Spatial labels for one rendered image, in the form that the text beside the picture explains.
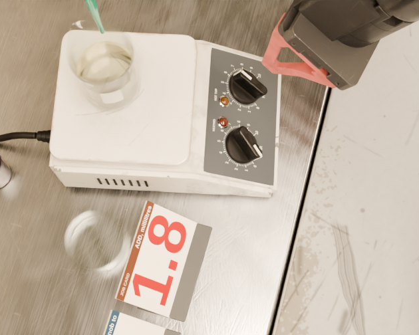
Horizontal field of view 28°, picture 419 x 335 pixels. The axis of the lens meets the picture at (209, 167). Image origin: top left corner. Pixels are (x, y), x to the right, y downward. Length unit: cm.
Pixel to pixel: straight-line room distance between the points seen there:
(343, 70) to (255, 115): 17
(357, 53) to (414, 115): 21
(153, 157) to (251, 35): 20
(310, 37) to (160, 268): 26
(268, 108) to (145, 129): 13
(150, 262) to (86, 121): 14
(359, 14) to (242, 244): 28
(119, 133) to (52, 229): 13
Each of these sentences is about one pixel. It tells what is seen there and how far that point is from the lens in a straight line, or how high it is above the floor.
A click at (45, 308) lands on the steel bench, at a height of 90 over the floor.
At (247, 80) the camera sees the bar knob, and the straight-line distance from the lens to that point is 74.
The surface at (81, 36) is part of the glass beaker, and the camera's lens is 68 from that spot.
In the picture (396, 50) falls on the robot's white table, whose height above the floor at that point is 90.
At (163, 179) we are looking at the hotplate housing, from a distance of 72.
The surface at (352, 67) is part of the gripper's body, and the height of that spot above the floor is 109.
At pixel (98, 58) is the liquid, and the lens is 69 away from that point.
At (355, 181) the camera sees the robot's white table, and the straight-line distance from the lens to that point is 79.
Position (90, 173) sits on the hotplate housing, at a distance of 73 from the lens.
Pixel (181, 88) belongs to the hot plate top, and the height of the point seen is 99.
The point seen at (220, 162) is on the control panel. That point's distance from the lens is 72.
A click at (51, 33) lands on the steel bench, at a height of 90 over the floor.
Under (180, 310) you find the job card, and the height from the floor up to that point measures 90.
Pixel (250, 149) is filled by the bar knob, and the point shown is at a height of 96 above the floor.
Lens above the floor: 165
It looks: 74 degrees down
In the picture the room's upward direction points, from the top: 4 degrees counter-clockwise
